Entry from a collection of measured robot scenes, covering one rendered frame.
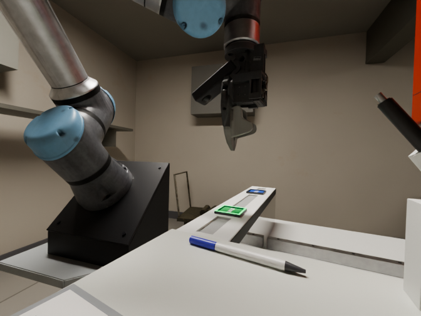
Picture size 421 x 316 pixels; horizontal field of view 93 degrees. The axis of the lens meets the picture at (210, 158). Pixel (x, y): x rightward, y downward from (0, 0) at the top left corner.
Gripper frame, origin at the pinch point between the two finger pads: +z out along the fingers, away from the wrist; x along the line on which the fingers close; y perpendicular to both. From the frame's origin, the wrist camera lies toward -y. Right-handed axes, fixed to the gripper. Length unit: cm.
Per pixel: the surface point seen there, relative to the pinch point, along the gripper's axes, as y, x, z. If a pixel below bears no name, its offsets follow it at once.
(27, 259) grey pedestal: -45, -16, 29
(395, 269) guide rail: 34.2, 17.0, 27.2
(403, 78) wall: 123, 279, -96
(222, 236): 3.9, -13.0, 14.7
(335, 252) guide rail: 22.7, 17.0, 26.0
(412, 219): 23.4, -18.3, 7.4
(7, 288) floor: -190, 32, 110
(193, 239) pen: 2.0, -18.6, 13.4
